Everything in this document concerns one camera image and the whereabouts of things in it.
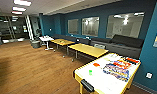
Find red and black game box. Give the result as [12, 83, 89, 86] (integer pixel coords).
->
[124, 57, 141, 66]

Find yellow air hockey table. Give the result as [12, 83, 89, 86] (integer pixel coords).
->
[73, 52, 142, 94]

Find dark trash bin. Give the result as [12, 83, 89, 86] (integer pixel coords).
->
[30, 39, 42, 50]

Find white floor outlet plate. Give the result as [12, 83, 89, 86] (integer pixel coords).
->
[145, 72, 153, 80]

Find small white table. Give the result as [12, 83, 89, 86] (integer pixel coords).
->
[38, 35, 55, 52]

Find orange plastic bowl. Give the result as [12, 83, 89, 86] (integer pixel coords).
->
[92, 62, 102, 68]

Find square ceiling light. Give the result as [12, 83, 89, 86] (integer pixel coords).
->
[13, 0, 33, 7]
[11, 10, 24, 16]
[12, 6, 28, 13]

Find dark wall bench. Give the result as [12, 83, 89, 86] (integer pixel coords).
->
[53, 33, 146, 60]

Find interior glass window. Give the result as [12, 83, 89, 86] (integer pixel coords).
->
[81, 16, 100, 38]
[105, 12, 145, 40]
[67, 18, 80, 35]

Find dark glass entrance doors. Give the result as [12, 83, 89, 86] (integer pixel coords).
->
[0, 15, 30, 43]

